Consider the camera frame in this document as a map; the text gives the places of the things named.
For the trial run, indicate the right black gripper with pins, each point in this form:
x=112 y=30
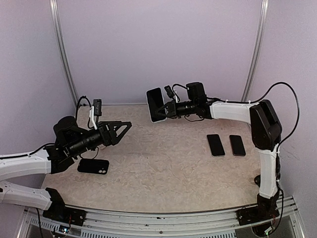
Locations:
x=172 y=109

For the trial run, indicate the black phone silver edge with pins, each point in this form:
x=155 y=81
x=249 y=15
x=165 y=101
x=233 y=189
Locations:
x=216 y=146

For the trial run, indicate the left aluminium frame post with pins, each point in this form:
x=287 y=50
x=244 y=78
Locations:
x=62 y=50

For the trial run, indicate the front aluminium rail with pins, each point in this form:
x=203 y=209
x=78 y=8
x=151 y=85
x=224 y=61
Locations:
x=224 y=223

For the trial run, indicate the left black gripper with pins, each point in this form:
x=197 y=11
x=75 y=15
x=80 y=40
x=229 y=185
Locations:
x=109 y=136

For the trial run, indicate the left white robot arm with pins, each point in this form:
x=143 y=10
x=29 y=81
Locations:
x=52 y=158

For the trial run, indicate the black phone red edge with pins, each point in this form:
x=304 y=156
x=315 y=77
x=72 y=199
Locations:
x=237 y=145

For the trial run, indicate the aluminium frame post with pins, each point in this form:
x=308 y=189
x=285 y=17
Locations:
x=256 y=50
x=62 y=50

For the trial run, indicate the black phone case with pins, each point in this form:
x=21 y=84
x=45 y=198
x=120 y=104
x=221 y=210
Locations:
x=93 y=166

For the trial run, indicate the light blue phone case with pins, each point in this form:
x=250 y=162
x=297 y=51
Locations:
x=163 y=109

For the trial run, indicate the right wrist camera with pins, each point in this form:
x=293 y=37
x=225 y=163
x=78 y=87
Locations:
x=170 y=93

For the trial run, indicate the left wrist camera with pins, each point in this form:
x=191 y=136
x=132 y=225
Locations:
x=94 y=113

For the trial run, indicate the right aluminium frame post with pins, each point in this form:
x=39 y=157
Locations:
x=256 y=50

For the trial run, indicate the teal green phone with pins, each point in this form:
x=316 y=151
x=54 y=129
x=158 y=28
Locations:
x=156 y=104

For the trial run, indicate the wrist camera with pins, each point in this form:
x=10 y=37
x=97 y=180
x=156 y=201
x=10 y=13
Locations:
x=94 y=113
x=170 y=93

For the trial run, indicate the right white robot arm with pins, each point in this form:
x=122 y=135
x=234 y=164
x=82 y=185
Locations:
x=265 y=126

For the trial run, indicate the dark green mug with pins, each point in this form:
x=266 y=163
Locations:
x=257 y=180

